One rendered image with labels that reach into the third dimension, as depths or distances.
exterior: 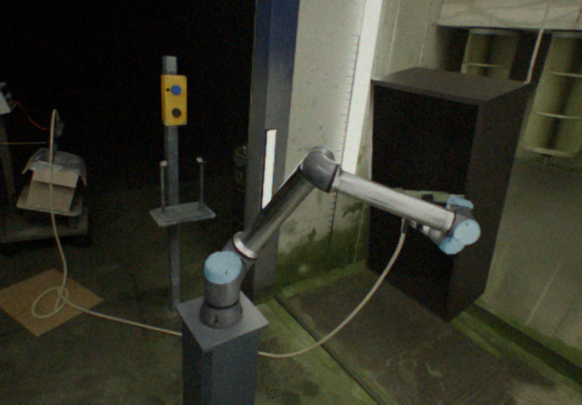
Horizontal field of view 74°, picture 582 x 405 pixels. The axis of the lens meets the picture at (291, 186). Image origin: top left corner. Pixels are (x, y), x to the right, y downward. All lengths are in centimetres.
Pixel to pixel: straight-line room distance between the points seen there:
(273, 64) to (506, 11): 155
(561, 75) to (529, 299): 143
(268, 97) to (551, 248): 211
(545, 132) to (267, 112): 174
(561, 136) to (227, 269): 218
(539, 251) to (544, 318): 44
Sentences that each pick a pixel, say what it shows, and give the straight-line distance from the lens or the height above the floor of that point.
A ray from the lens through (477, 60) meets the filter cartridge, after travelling 312.
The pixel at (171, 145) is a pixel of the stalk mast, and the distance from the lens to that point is 230.
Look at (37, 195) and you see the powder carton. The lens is 354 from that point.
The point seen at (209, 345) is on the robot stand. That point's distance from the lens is 166.
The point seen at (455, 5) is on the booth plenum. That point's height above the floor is 210.
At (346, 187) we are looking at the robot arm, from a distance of 139.
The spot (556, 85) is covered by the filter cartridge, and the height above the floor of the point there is 167.
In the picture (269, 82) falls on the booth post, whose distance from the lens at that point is 226.
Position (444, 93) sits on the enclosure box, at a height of 163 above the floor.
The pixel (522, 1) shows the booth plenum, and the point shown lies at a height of 213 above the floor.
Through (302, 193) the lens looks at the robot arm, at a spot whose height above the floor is 121.
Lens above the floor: 179
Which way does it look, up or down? 21 degrees down
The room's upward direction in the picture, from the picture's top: 5 degrees clockwise
